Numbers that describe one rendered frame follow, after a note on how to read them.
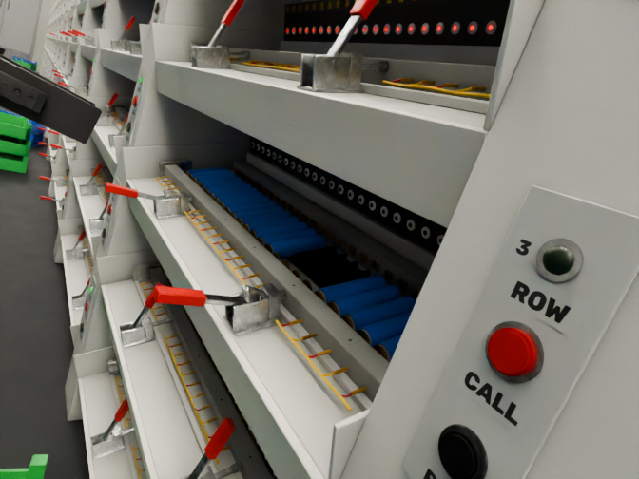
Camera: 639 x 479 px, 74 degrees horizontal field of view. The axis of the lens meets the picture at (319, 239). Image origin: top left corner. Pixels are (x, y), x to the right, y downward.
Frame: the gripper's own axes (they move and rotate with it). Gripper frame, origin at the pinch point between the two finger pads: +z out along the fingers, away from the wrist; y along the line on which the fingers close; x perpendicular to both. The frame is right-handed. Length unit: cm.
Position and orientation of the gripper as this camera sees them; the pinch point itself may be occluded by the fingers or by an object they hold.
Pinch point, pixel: (45, 101)
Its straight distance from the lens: 40.6
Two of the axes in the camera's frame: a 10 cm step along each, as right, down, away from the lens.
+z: 6.9, 3.3, 6.4
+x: -4.9, 8.7, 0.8
